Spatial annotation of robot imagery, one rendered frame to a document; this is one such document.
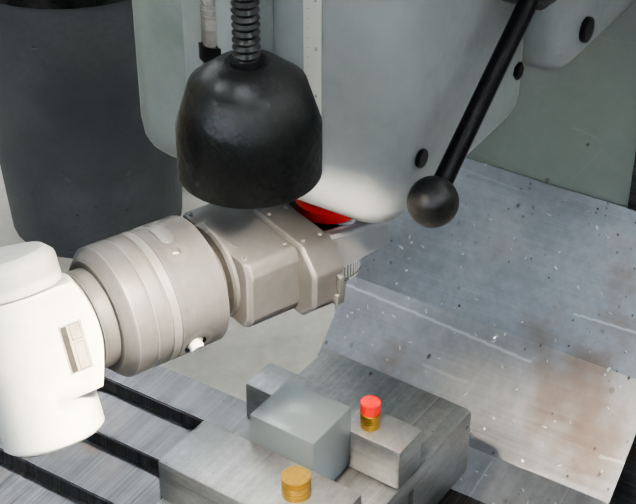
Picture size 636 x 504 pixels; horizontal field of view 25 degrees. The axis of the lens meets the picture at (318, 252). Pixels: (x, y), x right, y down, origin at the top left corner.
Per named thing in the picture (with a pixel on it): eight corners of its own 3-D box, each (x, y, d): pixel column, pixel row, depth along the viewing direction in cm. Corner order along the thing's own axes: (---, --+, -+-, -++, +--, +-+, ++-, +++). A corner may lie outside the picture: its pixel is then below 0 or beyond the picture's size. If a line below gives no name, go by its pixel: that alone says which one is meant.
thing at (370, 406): (372, 435, 114) (373, 410, 112) (355, 427, 115) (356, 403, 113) (383, 423, 115) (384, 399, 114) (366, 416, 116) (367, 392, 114)
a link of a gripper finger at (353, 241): (382, 246, 102) (310, 275, 99) (383, 207, 100) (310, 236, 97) (396, 256, 101) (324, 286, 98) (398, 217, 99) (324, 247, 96)
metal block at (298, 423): (313, 502, 113) (313, 444, 109) (251, 471, 115) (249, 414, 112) (350, 463, 116) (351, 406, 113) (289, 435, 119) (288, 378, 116)
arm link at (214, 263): (348, 225, 93) (188, 288, 87) (344, 344, 98) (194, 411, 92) (238, 143, 101) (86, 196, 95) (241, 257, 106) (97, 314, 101)
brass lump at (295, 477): (299, 507, 107) (299, 490, 106) (275, 495, 108) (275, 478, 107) (316, 490, 109) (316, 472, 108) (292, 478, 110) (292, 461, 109)
